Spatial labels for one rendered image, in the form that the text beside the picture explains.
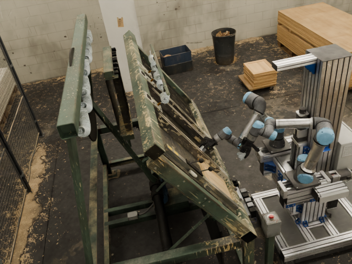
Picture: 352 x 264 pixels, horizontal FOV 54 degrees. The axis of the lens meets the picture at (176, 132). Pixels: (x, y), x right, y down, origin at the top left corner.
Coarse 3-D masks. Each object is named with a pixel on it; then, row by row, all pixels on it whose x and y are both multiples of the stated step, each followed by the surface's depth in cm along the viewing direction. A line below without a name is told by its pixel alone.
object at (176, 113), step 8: (152, 80) 302; (152, 88) 308; (152, 96) 309; (160, 104) 315; (168, 104) 316; (168, 112) 321; (176, 112) 323; (176, 120) 328; (184, 120) 330; (184, 128) 335; (192, 128) 336; (192, 136) 342; (200, 136) 344
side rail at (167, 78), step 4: (140, 48) 398; (140, 52) 396; (144, 52) 399; (144, 56) 399; (144, 60) 402; (148, 60) 403; (148, 64) 406; (164, 72) 423; (164, 76) 418; (168, 76) 425; (168, 80) 422; (172, 84) 426; (176, 84) 434; (176, 88) 430; (180, 92) 434; (184, 96) 439; (188, 96) 448; (188, 100) 443
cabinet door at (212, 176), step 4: (200, 164) 295; (204, 164) 303; (204, 168) 295; (204, 172) 286; (208, 172) 298; (212, 172) 307; (208, 176) 291; (212, 176) 300; (216, 176) 311; (212, 180) 291; (216, 180) 303; (220, 180) 313; (216, 184) 294; (220, 184) 303; (224, 184) 314; (220, 188) 295; (224, 188) 307; (224, 192) 298; (228, 192) 308
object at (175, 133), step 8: (168, 96) 268; (160, 120) 273; (168, 120) 279; (168, 128) 279; (176, 128) 285; (176, 136) 285; (184, 136) 288; (184, 144) 291; (192, 144) 292; (192, 152) 297; (200, 152) 299; (208, 160) 306; (216, 168) 313; (224, 176) 320
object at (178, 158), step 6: (168, 150) 245; (174, 150) 251; (174, 156) 249; (180, 156) 254; (180, 162) 253; (186, 168) 257; (192, 168) 259; (198, 174) 263; (204, 180) 268; (216, 186) 280; (216, 192) 278; (222, 192) 283; (222, 198) 283; (228, 198) 287; (228, 204) 288; (234, 204) 290
